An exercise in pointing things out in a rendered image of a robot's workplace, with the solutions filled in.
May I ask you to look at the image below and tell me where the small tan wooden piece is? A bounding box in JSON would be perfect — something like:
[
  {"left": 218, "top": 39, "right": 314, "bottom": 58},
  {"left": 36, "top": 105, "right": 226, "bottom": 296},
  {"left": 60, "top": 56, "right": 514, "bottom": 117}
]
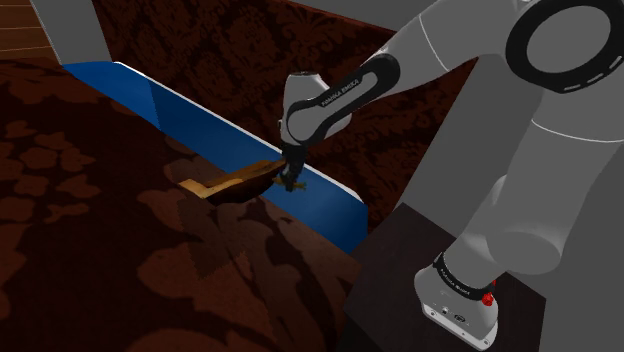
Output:
[{"left": 272, "top": 176, "right": 308, "bottom": 192}]

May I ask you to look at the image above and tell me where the brown wooden bowl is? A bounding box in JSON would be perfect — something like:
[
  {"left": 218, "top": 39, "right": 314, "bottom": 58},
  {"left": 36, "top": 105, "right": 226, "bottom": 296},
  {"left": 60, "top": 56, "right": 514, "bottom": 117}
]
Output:
[{"left": 177, "top": 158, "right": 289, "bottom": 207}]

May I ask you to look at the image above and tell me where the dark robot stand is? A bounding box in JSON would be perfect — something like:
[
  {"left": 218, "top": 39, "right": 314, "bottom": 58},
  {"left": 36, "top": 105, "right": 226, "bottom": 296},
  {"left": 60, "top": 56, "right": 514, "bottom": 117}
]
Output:
[{"left": 336, "top": 202, "right": 548, "bottom": 352}]

